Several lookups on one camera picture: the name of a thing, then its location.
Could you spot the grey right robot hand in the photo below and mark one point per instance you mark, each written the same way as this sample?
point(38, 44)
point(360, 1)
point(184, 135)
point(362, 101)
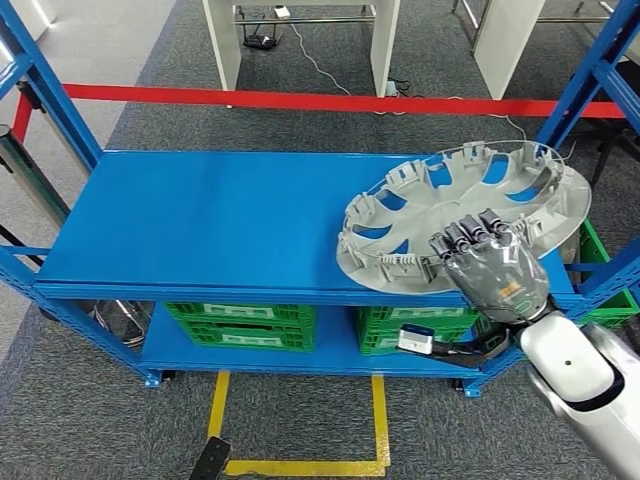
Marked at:
point(500, 278)

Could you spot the grey plastic wheel cover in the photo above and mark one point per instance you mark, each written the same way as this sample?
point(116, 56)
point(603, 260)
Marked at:
point(465, 192)

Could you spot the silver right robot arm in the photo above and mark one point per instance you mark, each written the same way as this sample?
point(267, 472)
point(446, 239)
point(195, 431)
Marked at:
point(575, 371)

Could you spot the blue metal shelf rack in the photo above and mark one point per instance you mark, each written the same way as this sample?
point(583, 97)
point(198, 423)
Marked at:
point(200, 218)

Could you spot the large open green crate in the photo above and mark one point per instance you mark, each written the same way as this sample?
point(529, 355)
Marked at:
point(595, 248)

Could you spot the green plastic crate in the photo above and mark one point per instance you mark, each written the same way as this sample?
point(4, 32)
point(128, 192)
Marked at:
point(370, 318)
point(200, 338)
point(300, 312)
point(372, 344)

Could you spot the black office chair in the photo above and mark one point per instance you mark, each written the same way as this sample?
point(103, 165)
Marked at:
point(617, 142)

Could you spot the pale power strip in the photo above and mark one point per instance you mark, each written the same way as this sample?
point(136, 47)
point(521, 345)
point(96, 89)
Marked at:
point(392, 88)

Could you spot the long red barrier belt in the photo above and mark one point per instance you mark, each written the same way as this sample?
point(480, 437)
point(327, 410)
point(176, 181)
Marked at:
point(300, 100)

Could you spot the white power adapter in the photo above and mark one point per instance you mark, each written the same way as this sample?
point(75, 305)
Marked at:
point(281, 11)

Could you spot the black wifi router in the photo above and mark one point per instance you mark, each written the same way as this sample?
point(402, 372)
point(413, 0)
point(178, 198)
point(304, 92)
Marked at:
point(260, 43)

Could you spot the chrome barrier stanchion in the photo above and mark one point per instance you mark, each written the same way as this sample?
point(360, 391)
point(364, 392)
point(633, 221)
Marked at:
point(30, 179)

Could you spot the black pole floor stand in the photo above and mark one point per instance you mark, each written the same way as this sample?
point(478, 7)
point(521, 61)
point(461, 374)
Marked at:
point(23, 246)

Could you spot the black barrier belt head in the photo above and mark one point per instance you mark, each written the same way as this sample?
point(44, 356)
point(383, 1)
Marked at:
point(30, 93)

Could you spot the short red barrier belt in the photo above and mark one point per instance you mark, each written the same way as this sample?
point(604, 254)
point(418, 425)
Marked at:
point(23, 119)

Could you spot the black right camera bracket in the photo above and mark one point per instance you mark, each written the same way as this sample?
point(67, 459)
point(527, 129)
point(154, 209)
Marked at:
point(465, 358)

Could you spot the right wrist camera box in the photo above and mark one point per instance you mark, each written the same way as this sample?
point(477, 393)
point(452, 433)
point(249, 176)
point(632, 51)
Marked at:
point(415, 341)

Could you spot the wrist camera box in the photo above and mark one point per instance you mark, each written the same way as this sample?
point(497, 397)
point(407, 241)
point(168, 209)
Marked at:
point(212, 460)
point(415, 341)

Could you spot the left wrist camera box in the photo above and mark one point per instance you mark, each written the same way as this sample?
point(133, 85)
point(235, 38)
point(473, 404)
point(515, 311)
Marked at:
point(212, 460)

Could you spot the white desk with metal rail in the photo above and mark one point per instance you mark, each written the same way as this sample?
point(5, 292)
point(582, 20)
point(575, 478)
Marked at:
point(223, 46)

